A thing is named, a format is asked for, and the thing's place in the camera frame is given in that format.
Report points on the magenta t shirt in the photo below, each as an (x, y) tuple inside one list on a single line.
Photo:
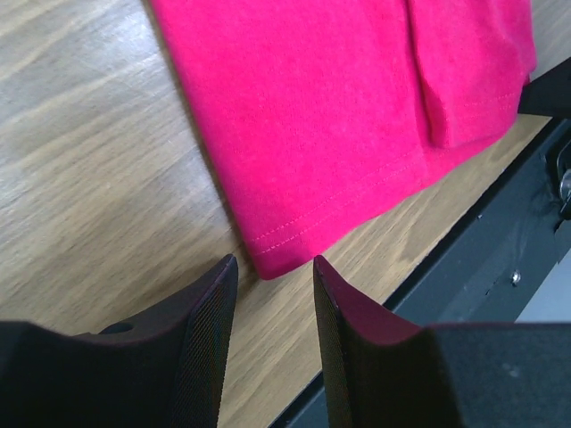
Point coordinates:
[(320, 115)]

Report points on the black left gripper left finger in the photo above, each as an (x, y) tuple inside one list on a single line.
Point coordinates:
[(163, 367)]

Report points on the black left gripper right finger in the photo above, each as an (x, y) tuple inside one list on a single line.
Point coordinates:
[(381, 370)]

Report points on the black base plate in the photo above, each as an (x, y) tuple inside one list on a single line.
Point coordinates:
[(490, 258)]

